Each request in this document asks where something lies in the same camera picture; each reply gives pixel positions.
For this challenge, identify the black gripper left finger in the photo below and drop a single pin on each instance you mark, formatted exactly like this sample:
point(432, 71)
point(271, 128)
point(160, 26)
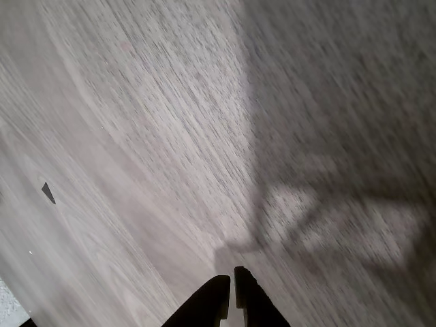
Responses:
point(204, 303)

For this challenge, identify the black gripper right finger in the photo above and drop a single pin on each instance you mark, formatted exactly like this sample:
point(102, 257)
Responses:
point(255, 303)

